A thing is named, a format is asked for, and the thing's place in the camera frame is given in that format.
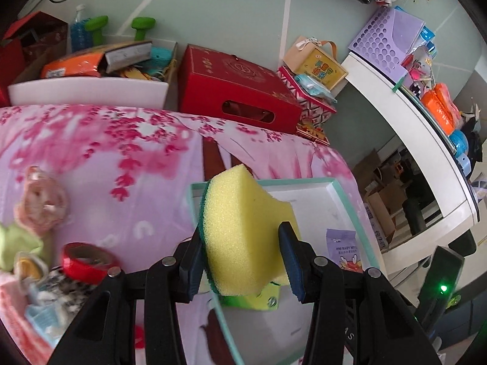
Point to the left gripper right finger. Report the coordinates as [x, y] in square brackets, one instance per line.
[358, 313]

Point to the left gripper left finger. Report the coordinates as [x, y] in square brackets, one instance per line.
[103, 332]

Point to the blue face mask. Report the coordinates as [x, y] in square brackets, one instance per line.
[49, 314]

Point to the leopard print scrunchie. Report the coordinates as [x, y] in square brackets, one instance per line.
[59, 287]

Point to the purple baby wipes pack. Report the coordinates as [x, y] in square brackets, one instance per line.
[343, 250]

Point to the red tape roll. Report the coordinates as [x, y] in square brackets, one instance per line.
[86, 263]

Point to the green tissue pack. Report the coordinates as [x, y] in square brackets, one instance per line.
[258, 298]

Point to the green microfiber cloth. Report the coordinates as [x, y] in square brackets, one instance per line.
[14, 239]

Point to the yellow green sponge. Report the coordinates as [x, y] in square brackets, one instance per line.
[238, 225]

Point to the pink lace scrunchie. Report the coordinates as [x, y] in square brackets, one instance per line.
[43, 204]

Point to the pink white fluffy towel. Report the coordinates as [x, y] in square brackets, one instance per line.
[26, 341]

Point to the white curved desk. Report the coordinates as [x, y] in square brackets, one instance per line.
[434, 155]

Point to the cardboard milk carton box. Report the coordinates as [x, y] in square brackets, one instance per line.
[387, 214]

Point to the teal white shallow box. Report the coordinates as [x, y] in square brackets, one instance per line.
[279, 333]

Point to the cartoon printed bed sheet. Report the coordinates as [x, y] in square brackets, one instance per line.
[127, 171]

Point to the orange snack packet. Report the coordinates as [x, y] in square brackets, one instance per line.
[441, 107]

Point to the red white patterned box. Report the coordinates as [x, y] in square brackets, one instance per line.
[315, 110]

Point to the blue wipes packet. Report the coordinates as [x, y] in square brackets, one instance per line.
[314, 88]

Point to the purple perforated basket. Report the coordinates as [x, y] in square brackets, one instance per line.
[386, 39]

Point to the yellow gift carry box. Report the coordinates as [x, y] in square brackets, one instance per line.
[317, 59]

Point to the white storage box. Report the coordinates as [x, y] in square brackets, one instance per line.
[94, 91]

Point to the orange cardboard box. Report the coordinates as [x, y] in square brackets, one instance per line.
[84, 63]

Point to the large red gift box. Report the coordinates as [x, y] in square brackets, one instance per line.
[221, 85]

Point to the teal toy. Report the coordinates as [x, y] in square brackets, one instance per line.
[159, 60]

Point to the dark red open box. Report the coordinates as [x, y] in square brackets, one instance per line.
[30, 43]

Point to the blue water bottle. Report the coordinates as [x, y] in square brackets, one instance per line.
[80, 38]

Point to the green dumbbell left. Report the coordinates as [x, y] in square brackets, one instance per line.
[94, 27]

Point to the green dumbbell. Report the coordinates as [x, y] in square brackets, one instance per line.
[141, 25]
[94, 27]

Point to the green dumbbell right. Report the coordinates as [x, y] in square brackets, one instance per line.
[141, 25]

